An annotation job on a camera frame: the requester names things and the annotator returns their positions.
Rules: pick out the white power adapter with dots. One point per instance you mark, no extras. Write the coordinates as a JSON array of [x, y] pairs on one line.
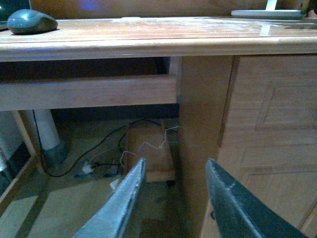
[[114, 184]]

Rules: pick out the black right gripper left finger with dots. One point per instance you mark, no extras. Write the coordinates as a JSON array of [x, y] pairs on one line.
[[113, 217]]

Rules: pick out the wooden desk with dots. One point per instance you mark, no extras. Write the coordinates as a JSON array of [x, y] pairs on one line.
[[248, 90]]

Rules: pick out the white lamp base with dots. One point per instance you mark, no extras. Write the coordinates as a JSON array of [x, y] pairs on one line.
[[269, 13]]

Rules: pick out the white pipe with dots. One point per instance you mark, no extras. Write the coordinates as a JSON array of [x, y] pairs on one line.
[[53, 148]]

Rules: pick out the grey logi mouse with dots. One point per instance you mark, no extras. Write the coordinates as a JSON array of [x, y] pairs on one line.
[[28, 22]]

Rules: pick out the power strip with plug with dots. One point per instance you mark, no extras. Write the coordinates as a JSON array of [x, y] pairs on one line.
[[103, 164]]

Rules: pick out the grey laptop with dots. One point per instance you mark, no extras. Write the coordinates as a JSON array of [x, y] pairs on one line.
[[8, 7]]

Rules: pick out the wooden box under desk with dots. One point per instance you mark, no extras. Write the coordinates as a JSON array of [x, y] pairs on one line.
[[149, 142]]

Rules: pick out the wooden keyboard drawer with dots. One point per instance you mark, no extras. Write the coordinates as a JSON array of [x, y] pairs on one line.
[[88, 92]]

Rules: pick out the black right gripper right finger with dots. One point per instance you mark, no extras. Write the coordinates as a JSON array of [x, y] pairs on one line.
[[238, 213]]

